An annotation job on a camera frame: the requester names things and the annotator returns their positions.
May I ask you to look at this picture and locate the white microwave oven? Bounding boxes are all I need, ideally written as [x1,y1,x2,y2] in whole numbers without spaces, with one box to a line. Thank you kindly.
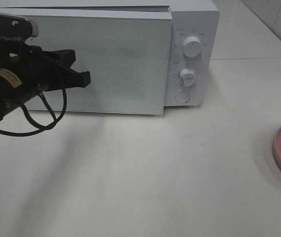
[0,0,220,108]

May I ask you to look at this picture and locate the white microwave door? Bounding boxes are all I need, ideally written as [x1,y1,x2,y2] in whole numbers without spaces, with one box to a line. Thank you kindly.
[0,7,172,115]

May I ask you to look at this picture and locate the black left camera cable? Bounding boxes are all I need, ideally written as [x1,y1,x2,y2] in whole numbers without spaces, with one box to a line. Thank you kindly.
[0,45,68,137]

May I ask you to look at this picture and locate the round microwave door button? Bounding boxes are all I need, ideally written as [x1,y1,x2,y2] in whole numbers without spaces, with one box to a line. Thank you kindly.
[175,91,190,103]

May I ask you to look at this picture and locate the white microwave knob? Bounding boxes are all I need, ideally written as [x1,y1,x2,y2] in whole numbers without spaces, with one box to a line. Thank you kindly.
[179,69,196,87]
[182,35,202,58]

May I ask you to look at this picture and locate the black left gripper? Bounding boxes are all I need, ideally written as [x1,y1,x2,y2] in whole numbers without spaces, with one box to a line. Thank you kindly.
[0,44,91,99]

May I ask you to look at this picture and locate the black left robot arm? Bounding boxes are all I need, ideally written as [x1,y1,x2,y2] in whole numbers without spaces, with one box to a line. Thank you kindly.
[0,45,91,137]

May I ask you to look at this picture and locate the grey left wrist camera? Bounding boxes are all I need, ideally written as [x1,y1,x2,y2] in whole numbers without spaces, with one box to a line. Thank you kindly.
[0,13,38,40]

